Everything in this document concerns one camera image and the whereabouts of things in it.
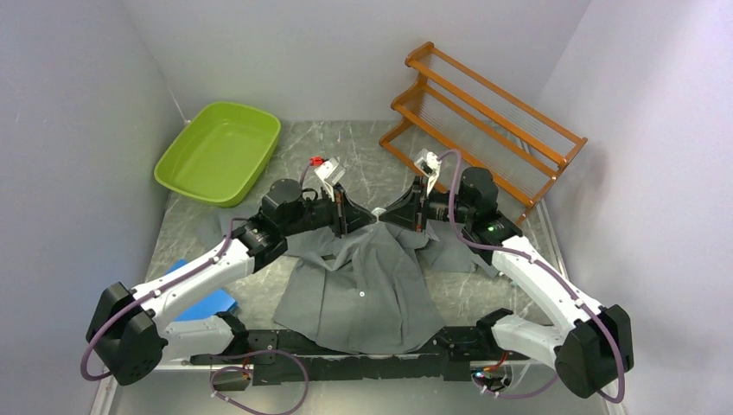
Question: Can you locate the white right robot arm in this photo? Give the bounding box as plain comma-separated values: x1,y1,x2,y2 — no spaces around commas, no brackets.
375,167,634,404

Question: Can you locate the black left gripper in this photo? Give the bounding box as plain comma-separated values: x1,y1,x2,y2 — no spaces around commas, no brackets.
282,182,377,239

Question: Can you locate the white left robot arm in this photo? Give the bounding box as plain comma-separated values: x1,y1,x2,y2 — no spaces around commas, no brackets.
80,179,376,386

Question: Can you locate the orange wooden rack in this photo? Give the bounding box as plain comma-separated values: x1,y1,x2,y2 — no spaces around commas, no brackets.
379,41,588,224

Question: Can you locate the blue flat pad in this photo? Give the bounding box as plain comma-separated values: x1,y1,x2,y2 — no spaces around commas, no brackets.
166,289,238,322

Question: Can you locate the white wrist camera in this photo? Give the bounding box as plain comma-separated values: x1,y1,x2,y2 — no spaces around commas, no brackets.
413,148,442,195
309,156,346,201

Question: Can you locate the green plastic tub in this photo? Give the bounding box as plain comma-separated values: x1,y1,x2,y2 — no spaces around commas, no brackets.
153,101,281,208

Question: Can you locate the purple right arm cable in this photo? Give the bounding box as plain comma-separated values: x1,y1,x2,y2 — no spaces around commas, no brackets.
436,149,627,405

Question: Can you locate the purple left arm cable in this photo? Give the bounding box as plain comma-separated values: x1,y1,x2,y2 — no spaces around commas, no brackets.
80,160,310,415

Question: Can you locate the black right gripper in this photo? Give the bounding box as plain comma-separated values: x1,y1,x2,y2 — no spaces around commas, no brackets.
379,175,474,233

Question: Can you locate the grey button-up shirt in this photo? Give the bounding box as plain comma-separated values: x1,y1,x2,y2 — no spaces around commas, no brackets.
194,212,505,356

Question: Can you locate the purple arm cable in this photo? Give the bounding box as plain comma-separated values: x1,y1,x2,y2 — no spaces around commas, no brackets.
80,160,310,415
436,149,627,405

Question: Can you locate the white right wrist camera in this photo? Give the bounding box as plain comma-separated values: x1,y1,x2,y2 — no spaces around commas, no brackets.
413,148,442,195

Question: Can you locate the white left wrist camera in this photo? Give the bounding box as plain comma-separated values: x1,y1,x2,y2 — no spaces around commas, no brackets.
309,156,346,201

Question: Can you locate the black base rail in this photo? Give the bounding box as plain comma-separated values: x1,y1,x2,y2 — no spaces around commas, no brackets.
188,326,528,386

